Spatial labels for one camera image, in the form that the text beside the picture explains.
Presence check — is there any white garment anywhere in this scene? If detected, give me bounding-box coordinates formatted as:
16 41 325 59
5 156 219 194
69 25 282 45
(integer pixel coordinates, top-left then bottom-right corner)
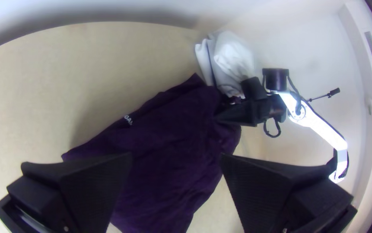
194 30 256 100

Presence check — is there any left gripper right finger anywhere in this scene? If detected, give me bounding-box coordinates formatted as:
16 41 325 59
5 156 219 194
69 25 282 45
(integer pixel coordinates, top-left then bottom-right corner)
220 153 359 233

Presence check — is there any black cable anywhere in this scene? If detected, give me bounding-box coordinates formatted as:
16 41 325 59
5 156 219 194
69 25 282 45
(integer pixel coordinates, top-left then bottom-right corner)
262 116 283 139

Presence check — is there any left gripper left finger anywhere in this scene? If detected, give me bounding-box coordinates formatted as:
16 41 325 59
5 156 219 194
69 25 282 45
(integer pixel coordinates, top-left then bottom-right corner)
0 151 134 233

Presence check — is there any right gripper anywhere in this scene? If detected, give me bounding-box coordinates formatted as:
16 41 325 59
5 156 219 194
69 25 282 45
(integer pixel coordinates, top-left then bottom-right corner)
213 96 272 127

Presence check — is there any black t-shirt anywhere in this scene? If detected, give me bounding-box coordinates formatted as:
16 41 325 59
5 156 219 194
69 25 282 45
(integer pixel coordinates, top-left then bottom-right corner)
61 72 242 233

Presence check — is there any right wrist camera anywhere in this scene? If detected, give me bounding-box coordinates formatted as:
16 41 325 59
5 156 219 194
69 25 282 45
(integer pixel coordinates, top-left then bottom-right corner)
240 76 268 101

